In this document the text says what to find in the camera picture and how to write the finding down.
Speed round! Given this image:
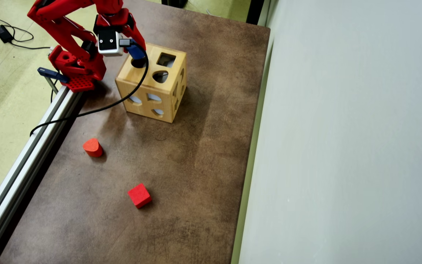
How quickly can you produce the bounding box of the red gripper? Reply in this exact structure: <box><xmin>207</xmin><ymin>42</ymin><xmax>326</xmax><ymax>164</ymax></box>
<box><xmin>93</xmin><ymin>8</ymin><xmax>147</xmax><ymax>51</ymax></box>

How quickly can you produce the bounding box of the blue cylinder block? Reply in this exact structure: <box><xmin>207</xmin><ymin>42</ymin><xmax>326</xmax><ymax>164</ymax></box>
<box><xmin>127</xmin><ymin>44</ymin><xmax>146</xmax><ymax>60</ymax></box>

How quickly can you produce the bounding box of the wooden shape sorter box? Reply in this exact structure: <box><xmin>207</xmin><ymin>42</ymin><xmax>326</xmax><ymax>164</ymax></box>
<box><xmin>115</xmin><ymin>40</ymin><xmax>188</xmax><ymax>124</ymax></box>

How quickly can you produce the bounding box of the black foot on floor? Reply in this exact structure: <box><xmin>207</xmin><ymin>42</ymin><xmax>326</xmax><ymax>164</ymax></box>
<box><xmin>161</xmin><ymin>0</ymin><xmax>189</xmax><ymax>8</ymax></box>

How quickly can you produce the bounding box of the blue clamp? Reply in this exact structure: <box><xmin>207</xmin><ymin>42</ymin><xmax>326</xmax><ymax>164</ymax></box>
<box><xmin>37</xmin><ymin>67</ymin><xmax>70</xmax><ymax>84</ymax></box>

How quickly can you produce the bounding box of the red teardrop block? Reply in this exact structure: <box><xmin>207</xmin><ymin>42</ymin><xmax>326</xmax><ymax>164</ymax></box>
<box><xmin>82</xmin><ymin>137</ymin><xmax>104</xmax><ymax>158</ymax></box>

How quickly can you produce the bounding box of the black power adapter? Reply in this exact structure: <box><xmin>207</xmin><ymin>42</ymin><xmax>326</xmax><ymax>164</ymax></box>
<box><xmin>0</xmin><ymin>25</ymin><xmax>14</xmax><ymax>44</ymax></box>

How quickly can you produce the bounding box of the red cube block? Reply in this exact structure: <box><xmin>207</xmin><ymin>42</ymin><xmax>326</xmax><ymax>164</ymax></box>
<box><xmin>127</xmin><ymin>183</ymin><xmax>153</xmax><ymax>209</ymax></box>

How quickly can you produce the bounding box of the black camera cable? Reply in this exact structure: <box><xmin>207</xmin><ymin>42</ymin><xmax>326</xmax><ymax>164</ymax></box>
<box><xmin>30</xmin><ymin>38</ymin><xmax>149</xmax><ymax>137</ymax></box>

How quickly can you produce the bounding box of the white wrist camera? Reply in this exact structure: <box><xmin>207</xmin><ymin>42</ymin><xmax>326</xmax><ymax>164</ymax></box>
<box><xmin>97</xmin><ymin>29</ymin><xmax>124</xmax><ymax>56</ymax></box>

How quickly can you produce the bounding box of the thin black adapter cable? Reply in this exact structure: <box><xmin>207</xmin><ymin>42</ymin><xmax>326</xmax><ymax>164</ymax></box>
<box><xmin>0</xmin><ymin>17</ymin><xmax>52</xmax><ymax>50</ymax></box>

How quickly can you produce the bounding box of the dark vertical post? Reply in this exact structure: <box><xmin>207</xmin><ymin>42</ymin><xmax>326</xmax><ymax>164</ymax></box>
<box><xmin>246</xmin><ymin>0</ymin><xmax>266</xmax><ymax>25</ymax></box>

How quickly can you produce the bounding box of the aluminium profile rail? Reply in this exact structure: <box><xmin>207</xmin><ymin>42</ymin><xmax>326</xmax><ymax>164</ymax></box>
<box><xmin>0</xmin><ymin>85</ymin><xmax>83</xmax><ymax>264</ymax></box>

